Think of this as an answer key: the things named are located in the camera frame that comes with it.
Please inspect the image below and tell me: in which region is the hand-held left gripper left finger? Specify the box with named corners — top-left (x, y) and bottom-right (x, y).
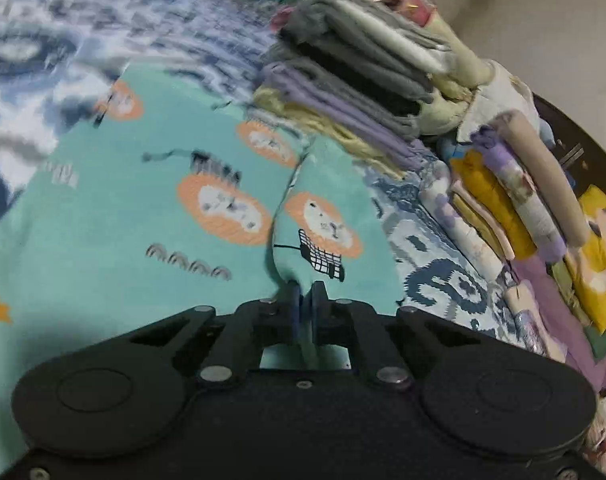
top-left (130, 282), bottom-right (304, 391)

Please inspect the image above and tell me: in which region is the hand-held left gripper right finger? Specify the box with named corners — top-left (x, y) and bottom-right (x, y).
top-left (310, 281), bottom-right (484, 390)

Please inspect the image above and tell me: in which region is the teal lion print shirt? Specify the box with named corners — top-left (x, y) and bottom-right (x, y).
top-left (0, 62), bottom-right (406, 461)

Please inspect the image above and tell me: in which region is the stack of folded colourful clothes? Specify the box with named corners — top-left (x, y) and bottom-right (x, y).
top-left (418, 110), bottom-right (591, 281)

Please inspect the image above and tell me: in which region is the stack of folded grey clothes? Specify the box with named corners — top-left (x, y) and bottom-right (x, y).
top-left (255, 0), bottom-right (484, 173)

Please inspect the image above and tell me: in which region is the blue patterned bedsheet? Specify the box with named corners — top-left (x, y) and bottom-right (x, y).
top-left (0, 0), bottom-right (538, 356)

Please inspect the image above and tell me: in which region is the cream folded garment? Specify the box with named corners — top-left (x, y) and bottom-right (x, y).
top-left (500, 280), bottom-right (538, 321)

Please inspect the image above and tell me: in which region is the white floral folded garment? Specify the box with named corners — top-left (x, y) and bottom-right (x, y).
top-left (510, 307), bottom-right (551, 357)

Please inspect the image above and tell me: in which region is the purple quilt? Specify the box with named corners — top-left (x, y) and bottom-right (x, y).
top-left (510, 255), bottom-right (606, 401)

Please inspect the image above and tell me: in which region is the olive floral cloth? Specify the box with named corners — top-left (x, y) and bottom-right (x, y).
top-left (552, 260), bottom-right (591, 326)

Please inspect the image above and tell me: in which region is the dark green pillow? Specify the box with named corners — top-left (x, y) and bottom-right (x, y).
top-left (583, 320), bottom-right (606, 361)

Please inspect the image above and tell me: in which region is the yellow cartoon pillow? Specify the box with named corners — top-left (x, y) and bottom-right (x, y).
top-left (563, 185), bottom-right (606, 333)

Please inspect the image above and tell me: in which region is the cream quilted blanket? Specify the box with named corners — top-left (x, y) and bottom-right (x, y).
top-left (418, 10), bottom-right (544, 138)

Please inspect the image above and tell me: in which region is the dark wooden headboard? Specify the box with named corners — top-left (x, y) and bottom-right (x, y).
top-left (530, 92), bottom-right (606, 206)

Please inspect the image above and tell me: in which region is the pink floral cloth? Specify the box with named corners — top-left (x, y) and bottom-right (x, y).
top-left (350, 0), bottom-right (436, 28)

